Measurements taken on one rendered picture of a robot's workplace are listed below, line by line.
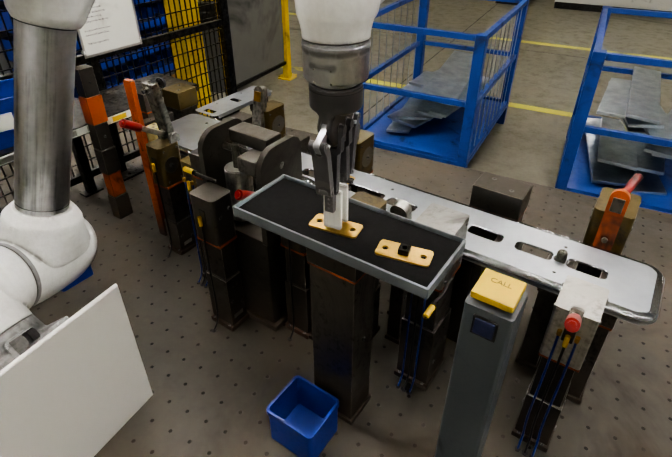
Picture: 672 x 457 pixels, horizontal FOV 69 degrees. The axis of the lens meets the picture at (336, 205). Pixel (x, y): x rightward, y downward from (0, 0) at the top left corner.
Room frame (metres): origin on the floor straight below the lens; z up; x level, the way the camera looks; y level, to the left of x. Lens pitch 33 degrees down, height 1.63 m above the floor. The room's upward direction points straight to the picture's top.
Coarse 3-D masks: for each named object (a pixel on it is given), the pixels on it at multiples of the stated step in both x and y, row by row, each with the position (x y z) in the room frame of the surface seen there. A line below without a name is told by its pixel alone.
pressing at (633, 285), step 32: (192, 128) 1.39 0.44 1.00; (352, 192) 1.02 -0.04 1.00; (384, 192) 1.02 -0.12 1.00; (416, 192) 1.02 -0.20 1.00; (480, 224) 0.89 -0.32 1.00; (512, 224) 0.89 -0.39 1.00; (480, 256) 0.77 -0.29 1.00; (512, 256) 0.77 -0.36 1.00; (576, 256) 0.77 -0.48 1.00; (608, 256) 0.77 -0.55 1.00; (544, 288) 0.69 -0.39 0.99; (608, 288) 0.68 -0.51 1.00; (640, 288) 0.68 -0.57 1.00; (640, 320) 0.60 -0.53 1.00
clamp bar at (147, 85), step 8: (160, 80) 1.21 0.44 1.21; (144, 88) 1.18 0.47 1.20; (152, 88) 1.18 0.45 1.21; (152, 96) 1.18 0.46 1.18; (160, 96) 1.19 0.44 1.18; (152, 104) 1.19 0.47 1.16; (160, 104) 1.19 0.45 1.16; (152, 112) 1.20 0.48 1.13; (160, 112) 1.18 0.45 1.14; (160, 120) 1.19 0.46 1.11; (168, 120) 1.20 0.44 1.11; (160, 128) 1.20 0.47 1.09; (168, 128) 1.20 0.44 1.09; (168, 136) 1.19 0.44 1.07
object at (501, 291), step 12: (492, 276) 0.53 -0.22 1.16; (504, 276) 0.53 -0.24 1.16; (480, 288) 0.51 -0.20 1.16; (492, 288) 0.51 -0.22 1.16; (504, 288) 0.51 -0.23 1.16; (516, 288) 0.51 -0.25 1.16; (480, 300) 0.49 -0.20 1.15; (492, 300) 0.49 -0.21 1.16; (504, 300) 0.48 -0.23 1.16; (516, 300) 0.48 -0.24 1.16
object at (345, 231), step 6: (318, 216) 0.68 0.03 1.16; (312, 222) 0.66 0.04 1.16; (318, 222) 0.66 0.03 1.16; (342, 222) 0.66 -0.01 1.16; (348, 222) 0.66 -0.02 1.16; (318, 228) 0.65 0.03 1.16; (324, 228) 0.64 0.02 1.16; (330, 228) 0.64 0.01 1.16; (342, 228) 0.64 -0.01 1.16; (348, 228) 0.64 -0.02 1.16; (354, 228) 0.65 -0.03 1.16; (360, 228) 0.64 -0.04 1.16; (342, 234) 0.63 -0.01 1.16; (348, 234) 0.63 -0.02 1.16; (354, 234) 0.63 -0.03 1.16
